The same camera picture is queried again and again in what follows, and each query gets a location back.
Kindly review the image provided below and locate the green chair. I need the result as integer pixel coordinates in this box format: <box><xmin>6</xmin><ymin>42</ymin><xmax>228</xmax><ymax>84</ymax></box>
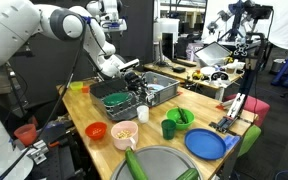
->
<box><xmin>237</xmin><ymin>124</ymin><xmax>262</xmax><ymax>158</ymax></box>

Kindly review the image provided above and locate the small dark green vegetable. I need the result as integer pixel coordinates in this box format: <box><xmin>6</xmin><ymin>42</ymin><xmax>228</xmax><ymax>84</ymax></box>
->
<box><xmin>176</xmin><ymin>105</ymin><xmax>189</xmax><ymax>125</ymax></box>

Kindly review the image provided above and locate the black keyboard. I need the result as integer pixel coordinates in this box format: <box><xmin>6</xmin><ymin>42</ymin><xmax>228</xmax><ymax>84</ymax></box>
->
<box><xmin>171</xmin><ymin>57</ymin><xmax>197</xmax><ymax>68</ymax></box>

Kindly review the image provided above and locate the red colander bowl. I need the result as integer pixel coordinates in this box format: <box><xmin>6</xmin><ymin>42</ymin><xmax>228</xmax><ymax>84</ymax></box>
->
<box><xmin>84</xmin><ymin>121</ymin><xmax>108</xmax><ymax>141</ymax></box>

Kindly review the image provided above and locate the black folding camera stand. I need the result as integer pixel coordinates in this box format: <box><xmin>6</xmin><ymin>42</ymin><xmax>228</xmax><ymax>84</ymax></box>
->
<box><xmin>209</xmin><ymin>31</ymin><xmax>267</xmax><ymax>134</ymax></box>

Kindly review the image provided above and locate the light blue plate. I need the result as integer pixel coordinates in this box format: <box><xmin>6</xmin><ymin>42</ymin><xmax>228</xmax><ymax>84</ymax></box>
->
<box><xmin>147</xmin><ymin>83</ymin><xmax>166</xmax><ymax>93</ymax></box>

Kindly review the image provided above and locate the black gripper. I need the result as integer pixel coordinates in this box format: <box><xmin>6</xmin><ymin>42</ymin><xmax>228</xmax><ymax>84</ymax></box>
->
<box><xmin>123</xmin><ymin>70</ymin><xmax>154</xmax><ymax>100</ymax></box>

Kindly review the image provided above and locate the short green cucumber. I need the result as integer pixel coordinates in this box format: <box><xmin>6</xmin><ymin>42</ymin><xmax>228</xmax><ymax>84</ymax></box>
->
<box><xmin>174</xmin><ymin>167</ymin><xmax>201</xmax><ymax>180</ymax></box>

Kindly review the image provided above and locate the green plastic plate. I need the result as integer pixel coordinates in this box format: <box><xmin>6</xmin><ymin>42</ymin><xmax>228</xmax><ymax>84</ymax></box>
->
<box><xmin>101</xmin><ymin>92</ymin><xmax>132</xmax><ymax>107</ymax></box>

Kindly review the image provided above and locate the grey wire dish rack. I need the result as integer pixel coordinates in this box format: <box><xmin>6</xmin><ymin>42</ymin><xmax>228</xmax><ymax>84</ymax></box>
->
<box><xmin>89</xmin><ymin>77</ymin><xmax>146</xmax><ymax>122</ymax></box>

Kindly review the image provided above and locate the white mug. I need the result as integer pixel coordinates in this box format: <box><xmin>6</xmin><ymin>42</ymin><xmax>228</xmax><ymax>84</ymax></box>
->
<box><xmin>136</xmin><ymin>104</ymin><xmax>150</xmax><ymax>125</ymax></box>

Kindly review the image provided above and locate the wooden office desk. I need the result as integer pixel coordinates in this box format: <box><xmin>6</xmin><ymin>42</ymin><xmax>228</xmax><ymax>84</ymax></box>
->
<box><xmin>141</xmin><ymin>60</ymin><xmax>245</xmax><ymax>102</ymax></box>

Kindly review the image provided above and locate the black computer monitor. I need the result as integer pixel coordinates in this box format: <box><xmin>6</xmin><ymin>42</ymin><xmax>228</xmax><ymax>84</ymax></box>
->
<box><xmin>159</xmin><ymin>31</ymin><xmax>176</xmax><ymax>66</ymax></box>

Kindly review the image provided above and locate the clear plastic box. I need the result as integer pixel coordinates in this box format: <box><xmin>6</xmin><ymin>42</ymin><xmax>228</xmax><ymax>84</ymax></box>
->
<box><xmin>193</xmin><ymin>41</ymin><xmax>233</xmax><ymax>68</ymax></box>

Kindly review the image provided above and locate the pink stool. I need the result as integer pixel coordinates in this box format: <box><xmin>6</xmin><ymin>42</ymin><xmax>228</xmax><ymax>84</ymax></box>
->
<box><xmin>224</xmin><ymin>93</ymin><xmax>271</xmax><ymax>128</ymax></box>

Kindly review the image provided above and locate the bright green bowl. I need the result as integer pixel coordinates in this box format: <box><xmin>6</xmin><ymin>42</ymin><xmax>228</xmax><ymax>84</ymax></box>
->
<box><xmin>165</xmin><ymin>107</ymin><xmax>196</xmax><ymax>131</ymax></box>

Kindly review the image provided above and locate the white bowl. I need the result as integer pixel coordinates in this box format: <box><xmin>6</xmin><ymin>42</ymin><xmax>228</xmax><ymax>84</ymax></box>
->
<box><xmin>199</xmin><ymin>65</ymin><xmax>217</xmax><ymax>77</ymax></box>

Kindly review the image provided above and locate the blue cloth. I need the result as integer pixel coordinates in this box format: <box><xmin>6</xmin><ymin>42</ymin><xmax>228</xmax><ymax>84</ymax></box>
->
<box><xmin>223</xmin><ymin>134</ymin><xmax>241</xmax><ymax>150</ymax></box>

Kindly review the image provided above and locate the blue plastic plate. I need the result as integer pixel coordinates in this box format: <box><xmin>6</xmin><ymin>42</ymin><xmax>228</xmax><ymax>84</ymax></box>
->
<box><xmin>184</xmin><ymin>127</ymin><xmax>228</xmax><ymax>161</ymax></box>

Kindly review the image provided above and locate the yellow toy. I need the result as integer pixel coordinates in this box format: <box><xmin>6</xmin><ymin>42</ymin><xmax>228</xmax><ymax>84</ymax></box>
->
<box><xmin>191</xmin><ymin>69</ymin><xmax>202</xmax><ymax>81</ymax></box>

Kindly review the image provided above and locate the pink pot with handle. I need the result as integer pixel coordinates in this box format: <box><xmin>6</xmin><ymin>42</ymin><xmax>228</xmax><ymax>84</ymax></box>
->
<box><xmin>110</xmin><ymin>120</ymin><xmax>140</xmax><ymax>152</ymax></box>

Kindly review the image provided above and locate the aluminium extrusion bracket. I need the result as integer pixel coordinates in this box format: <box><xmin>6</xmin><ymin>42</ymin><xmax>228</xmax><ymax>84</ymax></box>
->
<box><xmin>20</xmin><ymin>139</ymin><xmax>50</xmax><ymax>166</ymax></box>

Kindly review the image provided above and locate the black power adapter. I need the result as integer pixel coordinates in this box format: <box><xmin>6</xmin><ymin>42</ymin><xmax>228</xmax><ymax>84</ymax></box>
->
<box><xmin>171</xmin><ymin>65</ymin><xmax>187</xmax><ymax>74</ymax></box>

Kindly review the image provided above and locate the white headset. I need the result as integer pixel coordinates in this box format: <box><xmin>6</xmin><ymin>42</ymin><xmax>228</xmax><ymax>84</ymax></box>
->
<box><xmin>209</xmin><ymin>70</ymin><xmax>231</xmax><ymax>83</ymax></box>

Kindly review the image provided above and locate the black camera rig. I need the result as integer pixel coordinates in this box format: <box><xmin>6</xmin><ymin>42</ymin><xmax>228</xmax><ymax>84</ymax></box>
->
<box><xmin>206</xmin><ymin>0</ymin><xmax>274</xmax><ymax>44</ymax></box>

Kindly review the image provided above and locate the pink box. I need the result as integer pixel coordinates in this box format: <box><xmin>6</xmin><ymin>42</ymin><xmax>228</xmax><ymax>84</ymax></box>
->
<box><xmin>185</xmin><ymin>42</ymin><xmax>205</xmax><ymax>63</ymax></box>

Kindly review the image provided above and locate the orange plastic cup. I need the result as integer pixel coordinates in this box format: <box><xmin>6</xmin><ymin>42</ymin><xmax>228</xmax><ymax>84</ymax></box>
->
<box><xmin>13</xmin><ymin>123</ymin><xmax>40</xmax><ymax>147</ymax></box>

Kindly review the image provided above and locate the grey round metal tray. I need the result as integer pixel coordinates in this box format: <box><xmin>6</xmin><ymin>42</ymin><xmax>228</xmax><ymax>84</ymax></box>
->
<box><xmin>109</xmin><ymin>144</ymin><xmax>204</xmax><ymax>180</ymax></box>

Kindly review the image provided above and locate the dark green plastic cup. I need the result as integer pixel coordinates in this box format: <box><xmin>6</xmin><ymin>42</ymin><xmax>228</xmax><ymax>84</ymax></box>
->
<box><xmin>160</xmin><ymin>118</ymin><xmax>177</xmax><ymax>141</ymax></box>

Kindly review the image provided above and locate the long green cucumber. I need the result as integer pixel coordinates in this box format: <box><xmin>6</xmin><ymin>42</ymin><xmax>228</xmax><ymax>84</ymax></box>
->
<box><xmin>124</xmin><ymin>146</ymin><xmax>149</xmax><ymax>180</ymax></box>

